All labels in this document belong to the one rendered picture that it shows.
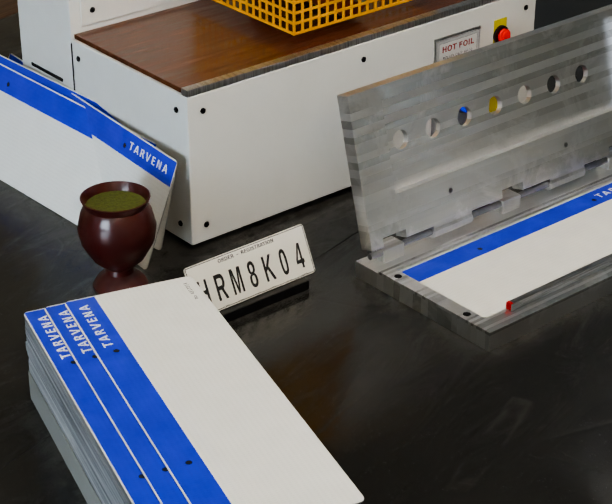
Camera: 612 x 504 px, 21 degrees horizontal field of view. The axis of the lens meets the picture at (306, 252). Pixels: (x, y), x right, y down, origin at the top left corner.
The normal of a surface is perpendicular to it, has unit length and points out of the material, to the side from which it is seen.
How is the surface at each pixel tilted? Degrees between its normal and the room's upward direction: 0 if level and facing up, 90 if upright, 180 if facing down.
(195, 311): 0
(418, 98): 75
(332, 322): 0
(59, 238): 0
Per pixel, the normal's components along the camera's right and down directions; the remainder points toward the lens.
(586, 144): 0.62, 0.13
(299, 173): 0.64, 0.36
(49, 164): -0.66, -0.11
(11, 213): 0.00, -0.88
